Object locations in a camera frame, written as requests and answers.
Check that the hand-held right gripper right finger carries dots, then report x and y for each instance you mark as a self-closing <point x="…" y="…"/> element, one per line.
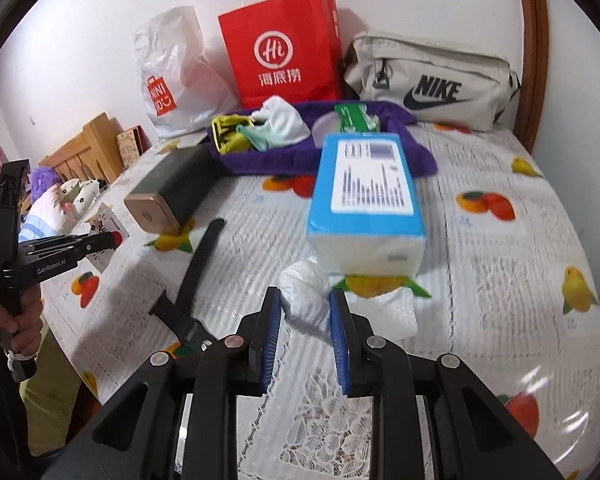
<point x="340" y="340"/>

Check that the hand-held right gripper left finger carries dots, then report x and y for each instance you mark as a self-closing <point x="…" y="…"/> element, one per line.
<point x="273" y="340"/>

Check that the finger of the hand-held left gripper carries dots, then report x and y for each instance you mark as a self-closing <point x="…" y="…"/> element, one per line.
<point x="97" y="246"/>
<point x="55" y="243"/>

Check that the white red patterned card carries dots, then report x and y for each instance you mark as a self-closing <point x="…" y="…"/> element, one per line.
<point x="105" y="220"/>

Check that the purple fabric storage tray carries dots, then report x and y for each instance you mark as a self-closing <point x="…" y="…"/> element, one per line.
<point x="300" y="160"/>

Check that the person's left hand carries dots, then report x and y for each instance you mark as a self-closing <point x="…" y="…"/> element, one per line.
<point x="30" y="325"/>

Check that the white spotted plush toy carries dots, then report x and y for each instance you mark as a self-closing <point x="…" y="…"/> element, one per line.
<point x="80" y="192"/>

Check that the purple plush toy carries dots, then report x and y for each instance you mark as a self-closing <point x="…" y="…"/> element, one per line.
<point x="42" y="180"/>

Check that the white lace cloth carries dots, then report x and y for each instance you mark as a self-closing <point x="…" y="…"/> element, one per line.
<point x="310" y="420"/>

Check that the dark box with gold end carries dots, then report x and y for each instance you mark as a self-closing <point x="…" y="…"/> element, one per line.
<point x="180" y="180"/>

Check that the brown patterned box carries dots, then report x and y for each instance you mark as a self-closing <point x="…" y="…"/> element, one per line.
<point x="130" y="144"/>

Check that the wooden headboard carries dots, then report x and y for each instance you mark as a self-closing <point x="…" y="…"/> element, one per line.
<point x="95" y="135"/>

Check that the blue tissue pack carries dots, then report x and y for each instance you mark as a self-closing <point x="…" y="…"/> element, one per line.
<point x="325" y="215"/>

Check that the person's leg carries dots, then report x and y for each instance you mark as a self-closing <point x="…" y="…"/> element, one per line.
<point x="50" y="390"/>

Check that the mint green cloth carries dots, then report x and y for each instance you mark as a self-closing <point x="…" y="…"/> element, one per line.
<point x="257" y="136"/>

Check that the white plastic bag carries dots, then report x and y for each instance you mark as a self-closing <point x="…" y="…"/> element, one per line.
<point x="180" y="50"/>

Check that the green tissue pack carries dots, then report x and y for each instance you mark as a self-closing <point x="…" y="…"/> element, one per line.
<point x="357" y="115"/>

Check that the red paper bag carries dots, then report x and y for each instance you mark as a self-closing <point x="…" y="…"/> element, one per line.
<point x="240" y="35"/>

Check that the grey waist bag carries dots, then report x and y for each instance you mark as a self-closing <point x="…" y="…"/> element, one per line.
<point x="430" y="60"/>

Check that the wooden door frame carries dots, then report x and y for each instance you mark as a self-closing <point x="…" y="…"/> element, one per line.
<point x="535" y="60"/>

